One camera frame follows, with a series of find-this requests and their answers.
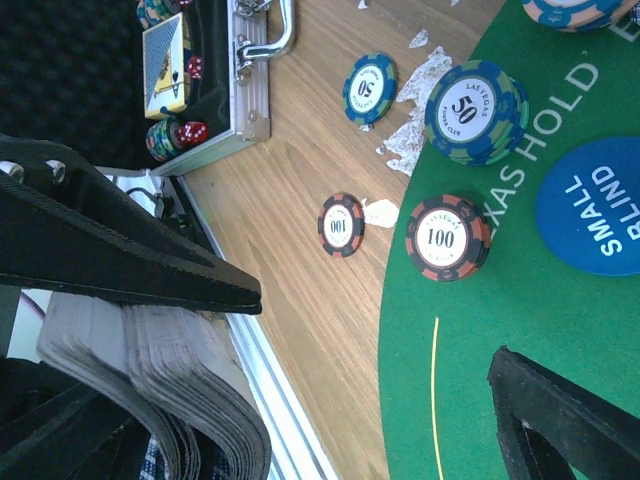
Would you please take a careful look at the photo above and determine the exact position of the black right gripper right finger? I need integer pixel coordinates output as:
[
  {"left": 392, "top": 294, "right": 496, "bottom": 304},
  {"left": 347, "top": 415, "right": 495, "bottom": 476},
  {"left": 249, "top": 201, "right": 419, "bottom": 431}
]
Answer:
[{"left": 488, "top": 346, "right": 639, "bottom": 479}]

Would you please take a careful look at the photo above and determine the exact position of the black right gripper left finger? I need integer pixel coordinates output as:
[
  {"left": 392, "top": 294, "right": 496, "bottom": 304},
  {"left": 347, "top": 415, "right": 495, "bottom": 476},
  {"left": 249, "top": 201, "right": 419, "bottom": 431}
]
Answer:
[{"left": 1, "top": 136, "right": 262, "bottom": 314}]

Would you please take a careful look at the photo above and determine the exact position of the blue checkered card deck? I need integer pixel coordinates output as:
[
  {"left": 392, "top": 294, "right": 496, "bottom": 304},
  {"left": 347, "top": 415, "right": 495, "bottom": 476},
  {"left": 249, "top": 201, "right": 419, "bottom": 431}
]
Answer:
[{"left": 37, "top": 293, "right": 272, "bottom": 479}]

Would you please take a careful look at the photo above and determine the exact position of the blue small blind button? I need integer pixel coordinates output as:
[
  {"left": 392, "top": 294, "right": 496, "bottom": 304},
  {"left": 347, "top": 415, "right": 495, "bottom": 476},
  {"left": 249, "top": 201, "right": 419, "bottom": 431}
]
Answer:
[{"left": 535, "top": 136, "right": 639, "bottom": 277}]

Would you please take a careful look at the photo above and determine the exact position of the red black chip stack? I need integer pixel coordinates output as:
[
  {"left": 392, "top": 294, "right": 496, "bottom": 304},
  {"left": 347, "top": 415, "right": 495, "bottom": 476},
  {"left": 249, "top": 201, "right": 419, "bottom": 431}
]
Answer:
[{"left": 317, "top": 192, "right": 365, "bottom": 258}]

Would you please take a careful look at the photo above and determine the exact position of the teal green 50 chip stack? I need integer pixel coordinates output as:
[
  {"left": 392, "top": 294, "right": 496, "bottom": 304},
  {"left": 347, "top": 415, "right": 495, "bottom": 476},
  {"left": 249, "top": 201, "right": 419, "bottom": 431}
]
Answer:
[{"left": 342, "top": 51, "right": 397, "bottom": 125}]

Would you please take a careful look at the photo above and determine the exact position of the blue orange chip small blind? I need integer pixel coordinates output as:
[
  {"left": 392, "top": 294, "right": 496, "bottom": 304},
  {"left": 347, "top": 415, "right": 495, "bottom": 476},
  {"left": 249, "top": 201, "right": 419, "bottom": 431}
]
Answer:
[{"left": 522, "top": 0, "right": 638, "bottom": 33}]

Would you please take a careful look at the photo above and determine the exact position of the green round poker mat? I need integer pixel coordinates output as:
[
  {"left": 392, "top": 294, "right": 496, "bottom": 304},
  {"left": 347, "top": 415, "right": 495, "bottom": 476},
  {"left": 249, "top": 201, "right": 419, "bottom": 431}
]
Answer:
[{"left": 378, "top": 1, "right": 639, "bottom": 479}]

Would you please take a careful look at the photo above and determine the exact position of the chip stack in case lower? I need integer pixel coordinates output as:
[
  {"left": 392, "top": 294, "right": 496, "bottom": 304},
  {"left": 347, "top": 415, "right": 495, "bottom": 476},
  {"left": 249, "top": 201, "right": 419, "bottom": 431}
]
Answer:
[{"left": 145, "top": 117, "right": 184, "bottom": 162}]

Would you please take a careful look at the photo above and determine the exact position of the chip stack in case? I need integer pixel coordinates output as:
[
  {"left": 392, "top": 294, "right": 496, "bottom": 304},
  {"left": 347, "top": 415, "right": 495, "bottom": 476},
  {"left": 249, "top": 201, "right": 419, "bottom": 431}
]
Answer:
[
  {"left": 145, "top": 117, "right": 184, "bottom": 162},
  {"left": 136, "top": 0, "right": 173, "bottom": 30}
]

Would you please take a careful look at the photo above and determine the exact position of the red dice pair lower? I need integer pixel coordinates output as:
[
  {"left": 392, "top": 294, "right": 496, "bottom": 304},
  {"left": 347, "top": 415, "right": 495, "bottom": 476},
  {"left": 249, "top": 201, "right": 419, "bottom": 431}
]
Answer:
[{"left": 178, "top": 121, "right": 209, "bottom": 147}]

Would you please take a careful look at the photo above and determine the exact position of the black aluminium poker case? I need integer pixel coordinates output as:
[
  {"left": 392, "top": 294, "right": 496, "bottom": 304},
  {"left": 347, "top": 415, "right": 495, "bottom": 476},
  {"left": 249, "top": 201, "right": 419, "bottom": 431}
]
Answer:
[{"left": 1, "top": 1, "right": 296, "bottom": 176}]

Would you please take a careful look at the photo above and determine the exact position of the boxed card deck in case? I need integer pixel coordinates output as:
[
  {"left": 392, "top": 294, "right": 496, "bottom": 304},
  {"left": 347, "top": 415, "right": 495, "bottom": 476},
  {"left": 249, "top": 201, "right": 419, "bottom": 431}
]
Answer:
[{"left": 142, "top": 13, "right": 192, "bottom": 120}]

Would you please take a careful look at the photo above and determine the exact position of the red die middle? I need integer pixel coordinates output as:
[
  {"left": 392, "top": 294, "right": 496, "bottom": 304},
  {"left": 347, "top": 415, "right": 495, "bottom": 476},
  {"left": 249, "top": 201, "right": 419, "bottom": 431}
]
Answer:
[{"left": 187, "top": 56, "right": 203, "bottom": 80}]

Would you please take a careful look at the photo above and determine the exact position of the chip stack in case upper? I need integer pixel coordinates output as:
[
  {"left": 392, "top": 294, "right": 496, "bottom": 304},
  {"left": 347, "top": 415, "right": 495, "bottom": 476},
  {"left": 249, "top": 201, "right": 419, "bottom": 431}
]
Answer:
[{"left": 136, "top": 0, "right": 173, "bottom": 30}]

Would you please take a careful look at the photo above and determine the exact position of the large white paper scrap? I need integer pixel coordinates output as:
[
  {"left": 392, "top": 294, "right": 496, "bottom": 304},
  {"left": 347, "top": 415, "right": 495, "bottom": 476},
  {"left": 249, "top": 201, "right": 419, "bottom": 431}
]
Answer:
[{"left": 377, "top": 46, "right": 453, "bottom": 177}]

